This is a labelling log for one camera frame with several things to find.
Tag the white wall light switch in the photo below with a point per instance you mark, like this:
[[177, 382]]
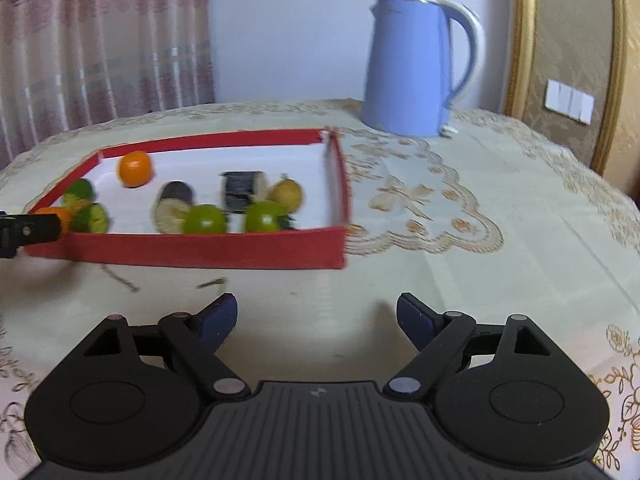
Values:
[[569, 101]]

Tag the embroidered cream tablecloth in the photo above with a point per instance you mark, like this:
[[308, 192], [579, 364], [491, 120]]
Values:
[[475, 260]]

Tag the green cucumber piece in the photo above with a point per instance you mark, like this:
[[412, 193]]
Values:
[[92, 218], [80, 191]]

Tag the blue electric kettle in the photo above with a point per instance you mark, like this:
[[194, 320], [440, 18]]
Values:
[[405, 70]]

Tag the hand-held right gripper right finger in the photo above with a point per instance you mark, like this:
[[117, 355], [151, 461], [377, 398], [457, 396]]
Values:
[[415, 317]]

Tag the pink patterned curtain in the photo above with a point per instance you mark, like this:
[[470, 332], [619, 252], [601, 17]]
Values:
[[100, 50]]

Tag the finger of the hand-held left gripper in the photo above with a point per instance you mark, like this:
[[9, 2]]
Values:
[[27, 232]]

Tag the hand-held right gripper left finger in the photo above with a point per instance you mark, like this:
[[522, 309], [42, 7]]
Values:
[[220, 317]]

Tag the dark eggplant piece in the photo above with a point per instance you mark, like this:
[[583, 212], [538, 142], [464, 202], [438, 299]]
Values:
[[172, 205], [242, 190]]

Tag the red cardboard box tray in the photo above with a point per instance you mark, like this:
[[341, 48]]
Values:
[[200, 252]]

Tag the small yellow fruit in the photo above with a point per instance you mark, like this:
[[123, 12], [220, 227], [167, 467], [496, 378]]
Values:
[[286, 194]]

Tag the orange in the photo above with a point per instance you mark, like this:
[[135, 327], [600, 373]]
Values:
[[62, 212], [134, 169]]

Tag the small dry twig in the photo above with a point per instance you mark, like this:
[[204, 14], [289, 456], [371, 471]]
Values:
[[212, 283], [120, 277]]

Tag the gold moulding strip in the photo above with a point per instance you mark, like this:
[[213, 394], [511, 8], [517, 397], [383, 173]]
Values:
[[522, 35], [617, 85]]

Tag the green lime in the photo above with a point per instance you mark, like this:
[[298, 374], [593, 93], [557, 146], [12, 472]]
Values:
[[205, 220], [262, 217]]

